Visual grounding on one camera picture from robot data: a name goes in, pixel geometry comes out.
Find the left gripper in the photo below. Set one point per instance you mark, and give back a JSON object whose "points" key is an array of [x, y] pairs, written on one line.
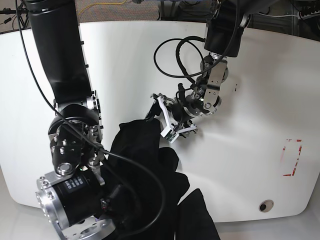
{"points": [[177, 114]]}

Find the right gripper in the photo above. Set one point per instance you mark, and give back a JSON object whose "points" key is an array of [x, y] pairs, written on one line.
{"points": [[120, 204]]}

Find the black printed T-shirt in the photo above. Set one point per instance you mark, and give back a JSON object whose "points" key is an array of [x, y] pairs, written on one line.
{"points": [[162, 170]]}

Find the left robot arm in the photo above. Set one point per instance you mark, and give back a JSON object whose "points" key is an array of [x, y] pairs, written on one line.
{"points": [[224, 30]]}

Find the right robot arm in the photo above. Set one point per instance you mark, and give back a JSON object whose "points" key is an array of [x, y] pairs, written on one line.
{"points": [[82, 184]]}

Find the red tape marking rectangle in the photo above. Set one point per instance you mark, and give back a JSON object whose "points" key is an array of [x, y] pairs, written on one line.
{"points": [[290, 156]]}

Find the black tripod stand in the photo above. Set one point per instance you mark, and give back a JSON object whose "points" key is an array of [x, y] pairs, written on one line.
{"points": [[8, 15]]}

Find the white power strip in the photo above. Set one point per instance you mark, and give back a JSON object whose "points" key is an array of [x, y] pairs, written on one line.
{"points": [[309, 12]]}

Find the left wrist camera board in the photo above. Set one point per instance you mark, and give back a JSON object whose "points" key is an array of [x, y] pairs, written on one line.
{"points": [[169, 134]]}

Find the right table cable grommet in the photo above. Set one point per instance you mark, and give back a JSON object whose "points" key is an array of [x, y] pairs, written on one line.
{"points": [[266, 206]]}

